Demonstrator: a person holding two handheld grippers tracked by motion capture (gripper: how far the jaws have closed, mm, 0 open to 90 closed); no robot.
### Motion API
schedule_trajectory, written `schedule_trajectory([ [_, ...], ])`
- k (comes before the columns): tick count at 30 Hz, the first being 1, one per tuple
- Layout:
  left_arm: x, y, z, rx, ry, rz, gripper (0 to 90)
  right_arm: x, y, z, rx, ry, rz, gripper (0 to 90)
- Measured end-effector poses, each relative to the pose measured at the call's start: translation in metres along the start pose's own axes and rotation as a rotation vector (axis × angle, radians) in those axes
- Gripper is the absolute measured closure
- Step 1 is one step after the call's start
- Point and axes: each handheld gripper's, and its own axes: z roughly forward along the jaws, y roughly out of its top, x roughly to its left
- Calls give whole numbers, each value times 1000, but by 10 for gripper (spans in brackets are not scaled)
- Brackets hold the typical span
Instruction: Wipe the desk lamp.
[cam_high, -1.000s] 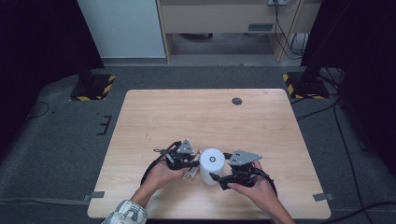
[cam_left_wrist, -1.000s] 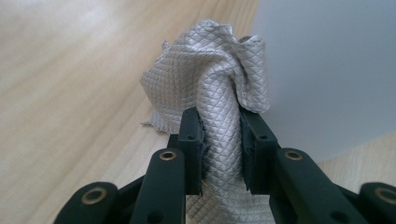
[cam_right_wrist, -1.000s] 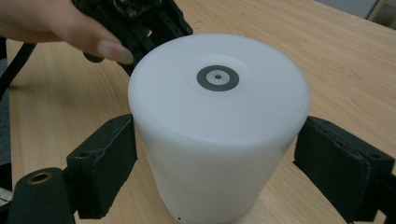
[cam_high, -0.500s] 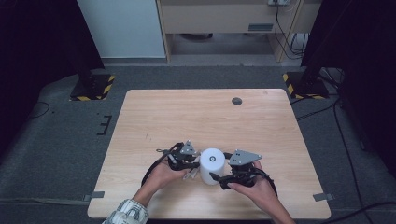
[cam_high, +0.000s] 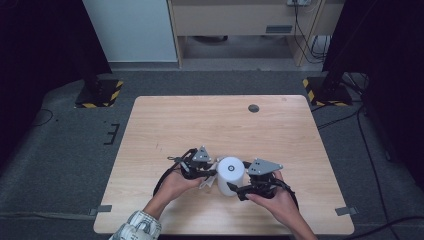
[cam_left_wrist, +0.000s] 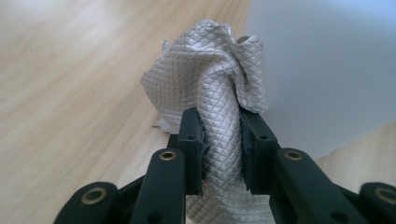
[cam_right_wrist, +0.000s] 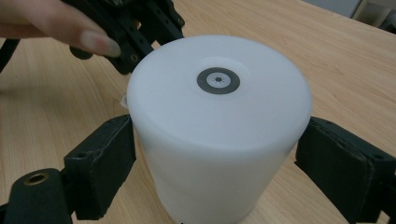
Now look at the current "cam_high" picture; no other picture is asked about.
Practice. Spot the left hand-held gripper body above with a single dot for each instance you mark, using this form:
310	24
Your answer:
195	165

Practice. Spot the black curtain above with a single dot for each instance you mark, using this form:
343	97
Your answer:
40	50
383	50

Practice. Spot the beige wooden desk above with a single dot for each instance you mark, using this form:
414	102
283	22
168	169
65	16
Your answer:
230	20

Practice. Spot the white cylindrical speaker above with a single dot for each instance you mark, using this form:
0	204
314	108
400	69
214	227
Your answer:
230	178

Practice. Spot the grey tape piece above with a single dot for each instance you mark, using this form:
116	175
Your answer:
346	211
101	209

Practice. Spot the dark round table grommet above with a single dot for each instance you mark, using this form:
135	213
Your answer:
253	108

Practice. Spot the person's right hand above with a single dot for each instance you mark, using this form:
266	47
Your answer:
281	203

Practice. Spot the white power strip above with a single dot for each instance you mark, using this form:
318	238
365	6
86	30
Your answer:
299	2

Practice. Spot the person's left hand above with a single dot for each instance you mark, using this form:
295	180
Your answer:
176	190

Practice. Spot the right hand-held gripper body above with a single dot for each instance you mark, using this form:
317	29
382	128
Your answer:
263	180

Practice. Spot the striped black stand base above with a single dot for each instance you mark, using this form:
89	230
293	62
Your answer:
100	95
328	95

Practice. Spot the white cabinet panel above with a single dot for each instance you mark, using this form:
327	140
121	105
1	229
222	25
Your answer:
130	30

